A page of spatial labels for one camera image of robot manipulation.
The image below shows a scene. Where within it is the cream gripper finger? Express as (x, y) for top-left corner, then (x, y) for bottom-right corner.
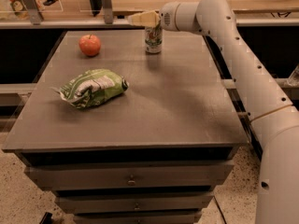
(128, 10), (160, 28)

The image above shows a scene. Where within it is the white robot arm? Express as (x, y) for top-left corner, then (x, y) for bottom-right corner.
(128, 0), (299, 224)

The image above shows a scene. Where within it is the red apple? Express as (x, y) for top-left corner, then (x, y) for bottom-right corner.
(78, 35), (101, 57)

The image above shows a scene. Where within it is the green chip bag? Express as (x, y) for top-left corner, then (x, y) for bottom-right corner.
(53, 69), (129, 109)

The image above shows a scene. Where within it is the small black object on shelf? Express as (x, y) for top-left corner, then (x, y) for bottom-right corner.
(43, 0), (57, 6)

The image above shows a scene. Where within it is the wooden shelf with metal posts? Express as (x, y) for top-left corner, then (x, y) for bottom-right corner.
(0, 0), (299, 29)

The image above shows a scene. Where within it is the grey drawer cabinet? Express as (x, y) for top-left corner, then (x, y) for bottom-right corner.
(3, 30), (247, 224)

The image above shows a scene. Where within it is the orange juice carton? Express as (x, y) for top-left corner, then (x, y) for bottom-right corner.
(0, 0), (28, 20)

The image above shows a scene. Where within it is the top drawer knob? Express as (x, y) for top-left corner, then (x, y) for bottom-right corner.
(127, 175), (136, 186)

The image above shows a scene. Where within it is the drawer knob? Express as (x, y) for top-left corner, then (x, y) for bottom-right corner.
(134, 203), (140, 211)
(127, 175), (136, 186)

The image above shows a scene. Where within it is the middle drawer knob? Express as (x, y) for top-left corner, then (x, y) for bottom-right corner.
(134, 203), (140, 211)

